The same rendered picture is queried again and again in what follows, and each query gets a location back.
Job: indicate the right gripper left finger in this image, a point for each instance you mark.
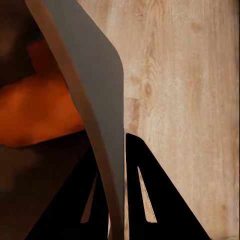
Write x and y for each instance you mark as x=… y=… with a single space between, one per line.
x=61 y=219

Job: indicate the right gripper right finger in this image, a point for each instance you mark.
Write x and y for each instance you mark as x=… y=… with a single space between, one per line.
x=175 y=220

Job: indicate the trash can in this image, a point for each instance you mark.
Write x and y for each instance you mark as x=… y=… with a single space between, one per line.
x=92 y=68

